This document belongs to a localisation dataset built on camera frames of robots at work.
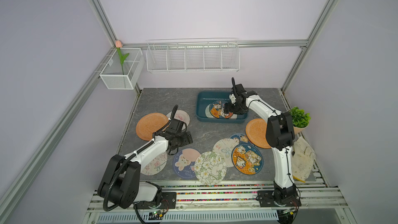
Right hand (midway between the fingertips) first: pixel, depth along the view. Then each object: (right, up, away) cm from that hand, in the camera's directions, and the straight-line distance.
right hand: (228, 110), depth 100 cm
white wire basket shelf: (-27, +37, +1) cm, 45 cm away
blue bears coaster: (-7, 0, +8) cm, 11 cm away
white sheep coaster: (-14, -2, +7) cm, 16 cm away
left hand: (-26, -18, -13) cm, 34 cm away
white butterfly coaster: (-4, -22, -9) cm, 24 cm away
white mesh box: (-68, +21, -14) cm, 73 cm away
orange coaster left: (-52, -9, +2) cm, 53 cm away
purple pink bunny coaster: (-27, -29, -14) cm, 42 cm away
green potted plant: (+38, -5, -14) cm, 41 cm away
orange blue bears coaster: (+8, -27, -14) cm, 32 cm away
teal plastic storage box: (-16, +9, +14) cm, 23 cm away
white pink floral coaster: (-42, -30, -16) cm, 54 cm away
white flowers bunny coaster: (-12, -31, -17) cm, 37 cm away
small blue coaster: (+7, -18, -6) cm, 20 cm away
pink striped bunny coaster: (-32, -4, +5) cm, 33 cm away
